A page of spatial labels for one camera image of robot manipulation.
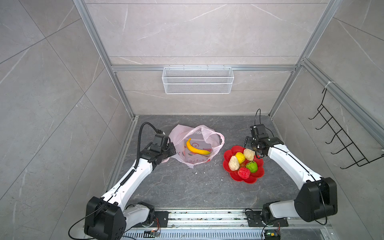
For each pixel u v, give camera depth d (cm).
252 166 86
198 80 101
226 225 73
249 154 90
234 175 88
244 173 84
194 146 101
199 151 98
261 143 61
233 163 88
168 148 66
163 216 74
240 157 90
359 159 59
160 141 61
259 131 66
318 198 41
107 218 39
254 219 73
